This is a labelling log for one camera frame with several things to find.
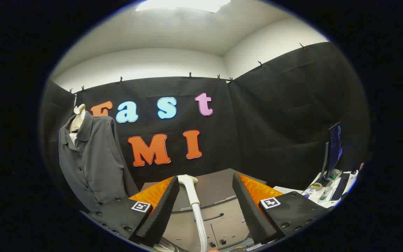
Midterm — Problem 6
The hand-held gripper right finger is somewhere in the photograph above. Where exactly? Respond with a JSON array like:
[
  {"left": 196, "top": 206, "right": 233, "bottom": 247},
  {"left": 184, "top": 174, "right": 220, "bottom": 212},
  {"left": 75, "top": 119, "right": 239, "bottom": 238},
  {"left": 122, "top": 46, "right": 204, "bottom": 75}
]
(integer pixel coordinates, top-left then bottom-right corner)
[{"left": 232, "top": 173, "right": 335, "bottom": 245}]

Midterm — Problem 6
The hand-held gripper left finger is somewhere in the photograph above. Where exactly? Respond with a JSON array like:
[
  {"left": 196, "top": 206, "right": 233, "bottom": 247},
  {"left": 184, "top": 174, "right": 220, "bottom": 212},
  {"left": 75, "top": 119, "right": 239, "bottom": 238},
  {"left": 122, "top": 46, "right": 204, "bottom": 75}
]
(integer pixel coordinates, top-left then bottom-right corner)
[{"left": 80, "top": 176, "right": 181, "bottom": 247}]

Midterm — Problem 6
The white garment steamer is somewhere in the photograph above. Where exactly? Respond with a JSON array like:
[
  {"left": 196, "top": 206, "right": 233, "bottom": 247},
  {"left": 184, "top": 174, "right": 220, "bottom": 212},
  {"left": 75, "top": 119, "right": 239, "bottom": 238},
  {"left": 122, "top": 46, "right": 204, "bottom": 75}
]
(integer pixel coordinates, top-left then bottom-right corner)
[{"left": 176, "top": 174, "right": 209, "bottom": 252}]

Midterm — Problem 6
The grey button shirt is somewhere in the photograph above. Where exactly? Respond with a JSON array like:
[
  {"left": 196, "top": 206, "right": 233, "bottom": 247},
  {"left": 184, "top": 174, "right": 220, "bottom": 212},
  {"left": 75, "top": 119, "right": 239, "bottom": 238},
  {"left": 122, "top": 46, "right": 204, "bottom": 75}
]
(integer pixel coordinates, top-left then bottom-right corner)
[{"left": 58, "top": 111, "right": 140, "bottom": 210}]

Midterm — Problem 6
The grey cabinet with drawers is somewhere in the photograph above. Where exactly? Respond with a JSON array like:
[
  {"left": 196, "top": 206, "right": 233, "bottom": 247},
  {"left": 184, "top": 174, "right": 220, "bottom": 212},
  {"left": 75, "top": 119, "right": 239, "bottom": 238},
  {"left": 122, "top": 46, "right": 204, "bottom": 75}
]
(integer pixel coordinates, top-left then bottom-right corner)
[{"left": 140, "top": 168, "right": 268, "bottom": 252}]

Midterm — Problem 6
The cluttered white desk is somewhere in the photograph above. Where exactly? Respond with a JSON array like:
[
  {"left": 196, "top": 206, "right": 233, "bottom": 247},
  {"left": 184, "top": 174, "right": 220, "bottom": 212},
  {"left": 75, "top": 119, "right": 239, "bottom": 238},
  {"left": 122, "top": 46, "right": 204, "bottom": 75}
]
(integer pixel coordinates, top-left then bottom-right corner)
[{"left": 273, "top": 170, "right": 359, "bottom": 209}]

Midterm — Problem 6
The black keyboard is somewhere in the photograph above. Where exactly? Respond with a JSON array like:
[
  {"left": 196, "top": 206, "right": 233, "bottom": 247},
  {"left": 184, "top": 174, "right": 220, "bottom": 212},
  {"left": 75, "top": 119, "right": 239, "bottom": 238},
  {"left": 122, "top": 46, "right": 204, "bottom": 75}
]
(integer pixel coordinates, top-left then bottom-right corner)
[{"left": 331, "top": 172, "right": 351, "bottom": 201}]

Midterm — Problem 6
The computer monitor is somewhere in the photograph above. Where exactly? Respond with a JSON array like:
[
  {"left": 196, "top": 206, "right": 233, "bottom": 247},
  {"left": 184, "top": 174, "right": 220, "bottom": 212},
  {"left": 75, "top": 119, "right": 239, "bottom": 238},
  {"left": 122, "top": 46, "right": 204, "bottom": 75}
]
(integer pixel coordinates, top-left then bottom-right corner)
[{"left": 322, "top": 121, "right": 344, "bottom": 181}]

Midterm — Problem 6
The cream mannequin torso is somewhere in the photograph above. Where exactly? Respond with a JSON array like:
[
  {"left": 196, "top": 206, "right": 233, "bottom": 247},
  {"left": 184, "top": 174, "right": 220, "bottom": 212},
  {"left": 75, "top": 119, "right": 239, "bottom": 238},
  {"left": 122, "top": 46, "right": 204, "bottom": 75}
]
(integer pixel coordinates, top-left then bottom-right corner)
[{"left": 69, "top": 104, "right": 86, "bottom": 146}]

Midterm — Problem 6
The row of black cloth clips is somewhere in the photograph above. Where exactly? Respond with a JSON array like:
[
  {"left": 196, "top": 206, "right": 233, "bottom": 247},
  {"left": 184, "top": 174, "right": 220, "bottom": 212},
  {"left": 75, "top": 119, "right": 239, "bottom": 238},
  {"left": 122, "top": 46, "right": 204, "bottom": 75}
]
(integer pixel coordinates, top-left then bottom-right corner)
[{"left": 69, "top": 43, "right": 307, "bottom": 95}]

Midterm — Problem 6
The ceiling light panel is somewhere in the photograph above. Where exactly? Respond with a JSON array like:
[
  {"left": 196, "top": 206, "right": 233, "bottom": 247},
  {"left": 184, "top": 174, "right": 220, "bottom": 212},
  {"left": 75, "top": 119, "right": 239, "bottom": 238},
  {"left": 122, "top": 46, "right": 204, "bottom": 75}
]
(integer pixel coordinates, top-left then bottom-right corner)
[{"left": 135, "top": 0, "right": 232, "bottom": 14}]

